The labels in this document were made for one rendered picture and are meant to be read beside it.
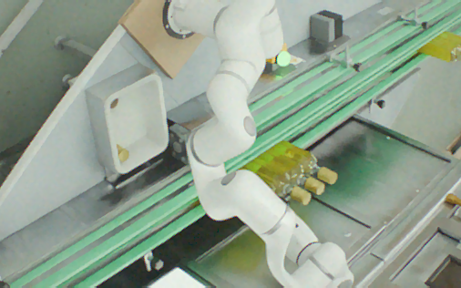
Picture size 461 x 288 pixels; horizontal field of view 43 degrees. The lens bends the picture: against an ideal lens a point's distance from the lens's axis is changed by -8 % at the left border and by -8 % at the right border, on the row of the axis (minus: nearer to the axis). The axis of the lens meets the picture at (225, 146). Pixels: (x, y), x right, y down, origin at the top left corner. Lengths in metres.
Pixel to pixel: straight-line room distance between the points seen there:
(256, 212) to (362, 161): 0.88
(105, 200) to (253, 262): 0.42
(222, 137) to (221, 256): 0.52
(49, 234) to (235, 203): 0.53
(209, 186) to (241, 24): 0.34
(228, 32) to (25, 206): 0.67
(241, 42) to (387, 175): 0.87
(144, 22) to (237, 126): 0.47
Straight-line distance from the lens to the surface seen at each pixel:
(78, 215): 1.59
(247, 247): 1.70
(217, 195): 1.26
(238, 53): 1.32
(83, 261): 1.48
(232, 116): 1.22
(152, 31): 1.59
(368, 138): 2.17
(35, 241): 1.55
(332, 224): 1.76
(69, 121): 1.55
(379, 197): 1.92
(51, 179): 1.59
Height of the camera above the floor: 1.95
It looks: 37 degrees down
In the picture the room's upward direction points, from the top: 117 degrees clockwise
